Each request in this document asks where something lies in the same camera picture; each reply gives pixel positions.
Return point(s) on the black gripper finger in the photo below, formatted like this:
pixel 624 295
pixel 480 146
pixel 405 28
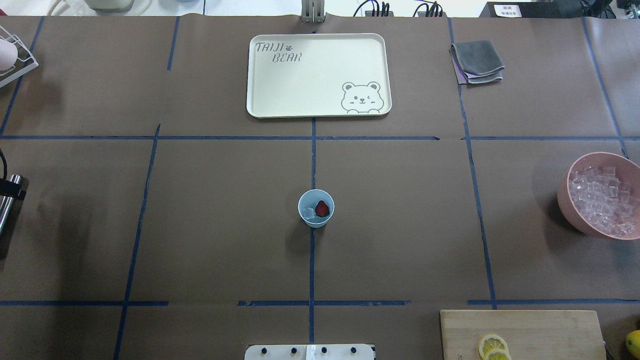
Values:
pixel 9 189

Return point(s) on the clear ice cube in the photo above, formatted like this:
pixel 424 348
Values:
pixel 308 213

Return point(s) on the red strawberry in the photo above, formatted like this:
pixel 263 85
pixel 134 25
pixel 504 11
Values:
pixel 322 210

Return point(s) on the light blue paper cup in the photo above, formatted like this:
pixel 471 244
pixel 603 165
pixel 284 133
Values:
pixel 310 199

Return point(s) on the pink bowl of ice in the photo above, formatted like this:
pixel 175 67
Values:
pixel 599 196

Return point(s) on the cream bear serving tray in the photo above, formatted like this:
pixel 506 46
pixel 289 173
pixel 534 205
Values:
pixel 318 75

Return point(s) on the grey folded cloth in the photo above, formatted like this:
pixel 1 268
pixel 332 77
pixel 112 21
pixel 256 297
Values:
pixel 476 62

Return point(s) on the lemon slice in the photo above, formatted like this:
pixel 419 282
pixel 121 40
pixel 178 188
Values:
pixel 497 354
pixel 489 342

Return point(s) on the wooden cutting board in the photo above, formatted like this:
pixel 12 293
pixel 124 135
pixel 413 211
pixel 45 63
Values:
pixel 530 334

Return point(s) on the whole yellow lemon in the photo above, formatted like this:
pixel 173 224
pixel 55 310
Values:
pixel 632 343

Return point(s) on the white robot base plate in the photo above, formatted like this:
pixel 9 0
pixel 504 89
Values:
pixel 340 351

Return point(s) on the aluminium frame post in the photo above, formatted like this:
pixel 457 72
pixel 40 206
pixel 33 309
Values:
pixel 313 11

